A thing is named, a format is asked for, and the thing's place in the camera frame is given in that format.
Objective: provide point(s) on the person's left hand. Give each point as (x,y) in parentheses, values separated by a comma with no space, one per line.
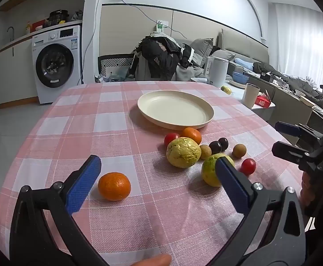
(155,261)

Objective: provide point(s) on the beige sofa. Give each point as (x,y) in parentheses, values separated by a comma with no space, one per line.
(247,44)

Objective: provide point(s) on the pink checked tablecloth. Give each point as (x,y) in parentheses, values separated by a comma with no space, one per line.
(94,116)

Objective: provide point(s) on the dark purple plum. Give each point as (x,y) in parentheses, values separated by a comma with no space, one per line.
(224,142)
(215,147)

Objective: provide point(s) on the orange mandarin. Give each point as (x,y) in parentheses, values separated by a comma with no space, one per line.
(193,135)
(114,186)

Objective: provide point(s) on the beige cup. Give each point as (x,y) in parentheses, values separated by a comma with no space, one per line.
(250,95)

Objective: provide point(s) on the yellow bottle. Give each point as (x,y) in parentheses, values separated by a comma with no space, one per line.
(28,28)

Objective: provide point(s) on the cream round plate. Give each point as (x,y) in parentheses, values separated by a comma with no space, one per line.
(175,109)

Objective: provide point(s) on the blue bowl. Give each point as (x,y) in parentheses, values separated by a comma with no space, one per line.
(240,77)

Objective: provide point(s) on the grey blanket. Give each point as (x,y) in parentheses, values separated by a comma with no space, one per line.
(289,80)

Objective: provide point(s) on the grey pillow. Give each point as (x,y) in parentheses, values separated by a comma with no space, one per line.
(203,48)

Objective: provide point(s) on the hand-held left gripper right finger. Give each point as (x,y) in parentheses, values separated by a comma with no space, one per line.
(233,188)

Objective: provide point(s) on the white side table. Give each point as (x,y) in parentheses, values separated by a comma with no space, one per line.
(236,93)

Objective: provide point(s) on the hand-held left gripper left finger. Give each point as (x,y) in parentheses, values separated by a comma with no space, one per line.
(83,185)

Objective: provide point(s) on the white electric kettle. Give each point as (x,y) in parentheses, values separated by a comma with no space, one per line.
(218,70)

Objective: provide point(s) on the red box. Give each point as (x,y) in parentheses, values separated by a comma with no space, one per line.
(39,24)

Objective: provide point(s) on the white washing machine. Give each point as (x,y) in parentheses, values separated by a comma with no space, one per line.
(56,61)

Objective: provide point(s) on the brown longan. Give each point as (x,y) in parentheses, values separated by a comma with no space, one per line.
(205,151)
(239,150)

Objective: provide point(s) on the person's right hand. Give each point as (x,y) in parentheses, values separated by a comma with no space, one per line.
(306,191)

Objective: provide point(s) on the black cooking pot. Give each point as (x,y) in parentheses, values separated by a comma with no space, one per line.
(58,17)

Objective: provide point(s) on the blue pillow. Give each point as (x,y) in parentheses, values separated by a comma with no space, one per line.
(244,62)

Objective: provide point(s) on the red cherry tomato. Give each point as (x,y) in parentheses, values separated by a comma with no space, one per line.
(248,166)
(171,138)

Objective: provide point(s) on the white curtain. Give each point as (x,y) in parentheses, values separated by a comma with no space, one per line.
(297,38)

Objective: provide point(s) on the pile of dark clothes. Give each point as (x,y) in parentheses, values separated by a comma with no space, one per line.
(155,58)

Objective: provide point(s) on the white kitchen cabinet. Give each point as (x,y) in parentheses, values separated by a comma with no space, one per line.
(11,69)

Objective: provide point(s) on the black patterned chair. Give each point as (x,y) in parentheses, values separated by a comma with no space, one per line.
(114,60)

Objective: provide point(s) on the white wall charger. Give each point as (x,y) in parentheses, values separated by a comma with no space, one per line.
(160,26)

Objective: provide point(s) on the red packet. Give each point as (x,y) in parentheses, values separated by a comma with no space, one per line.
(263,100)

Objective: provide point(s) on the small yellow fruit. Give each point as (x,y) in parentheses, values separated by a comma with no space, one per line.
(227,89)

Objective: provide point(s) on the kitchen faucet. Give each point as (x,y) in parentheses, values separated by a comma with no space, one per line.
(13,34)

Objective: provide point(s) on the smooth green-yellow guava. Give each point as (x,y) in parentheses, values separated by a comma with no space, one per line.
(210,171)

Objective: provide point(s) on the wrinkled yellow guava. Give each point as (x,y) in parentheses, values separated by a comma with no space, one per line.
(183,152)

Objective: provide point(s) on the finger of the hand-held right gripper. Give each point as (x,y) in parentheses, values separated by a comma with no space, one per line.
(287,128)
(289,151)

